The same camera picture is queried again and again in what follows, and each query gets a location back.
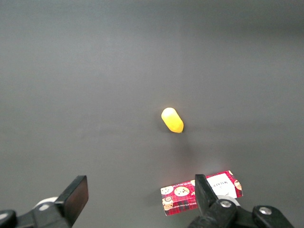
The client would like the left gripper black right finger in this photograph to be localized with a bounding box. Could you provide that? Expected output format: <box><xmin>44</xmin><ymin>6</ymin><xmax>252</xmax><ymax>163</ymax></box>
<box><xmin>187</xmin><ymin>174</ymin><xmax>295</xmax><ymax>228</ymax></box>

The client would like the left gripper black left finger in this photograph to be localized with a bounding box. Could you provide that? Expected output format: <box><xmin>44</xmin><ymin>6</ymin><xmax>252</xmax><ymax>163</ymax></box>
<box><xmin>0</xmin><ymin>175</ymin><xmax>89</xmax><ymax>228</ymax></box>

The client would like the yellow plastic bottle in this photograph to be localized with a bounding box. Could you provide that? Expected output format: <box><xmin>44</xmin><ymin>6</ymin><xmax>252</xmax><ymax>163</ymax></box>
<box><xmin>161</xmin><ymin>107</ymin><xmax>184</xmax><ymax>133</ymax></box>

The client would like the red tartan cookie box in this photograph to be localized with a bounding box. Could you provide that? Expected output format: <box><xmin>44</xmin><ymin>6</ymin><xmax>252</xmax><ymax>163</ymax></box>
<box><xmin>160</xmin><ymin>170</ymin><xmax>244</xmax><ymax>217</ymax></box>

